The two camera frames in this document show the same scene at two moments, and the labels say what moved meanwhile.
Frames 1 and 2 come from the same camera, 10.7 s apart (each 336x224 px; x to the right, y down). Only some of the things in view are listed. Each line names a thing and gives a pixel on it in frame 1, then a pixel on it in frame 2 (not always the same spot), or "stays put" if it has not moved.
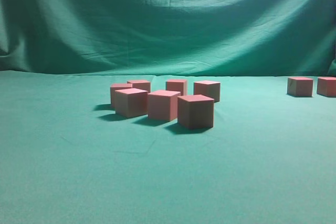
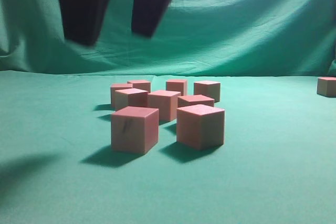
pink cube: (326, 86) stays put
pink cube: (163, 105) stays put
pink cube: (115, 86) stays put
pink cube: (300, 86) -> (135, 129)
